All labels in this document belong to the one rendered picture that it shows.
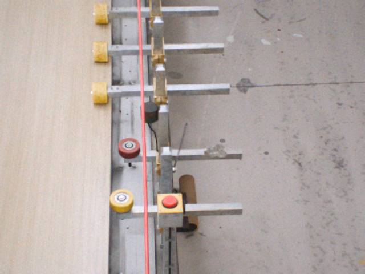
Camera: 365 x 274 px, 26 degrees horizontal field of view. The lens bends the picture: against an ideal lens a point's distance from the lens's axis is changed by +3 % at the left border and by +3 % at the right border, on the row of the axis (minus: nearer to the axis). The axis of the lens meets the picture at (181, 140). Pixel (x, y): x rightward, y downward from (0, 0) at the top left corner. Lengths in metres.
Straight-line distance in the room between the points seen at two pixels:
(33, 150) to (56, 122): 0.16
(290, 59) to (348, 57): 0.33
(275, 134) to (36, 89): 1.57
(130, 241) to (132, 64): 1.03
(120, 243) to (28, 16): 1.11
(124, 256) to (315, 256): 1.14
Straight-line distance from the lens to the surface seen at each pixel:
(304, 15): 5.03
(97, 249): 2.52
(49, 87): 3.08
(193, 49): 3.16
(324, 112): 4.36
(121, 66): 3.60
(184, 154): 2.85
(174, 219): 2.22
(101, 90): 2.94
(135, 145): 2.82
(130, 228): 2.93
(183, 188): 3.79
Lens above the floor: 2.90
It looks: 45 degrees down
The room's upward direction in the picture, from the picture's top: 1 degrees clockwise
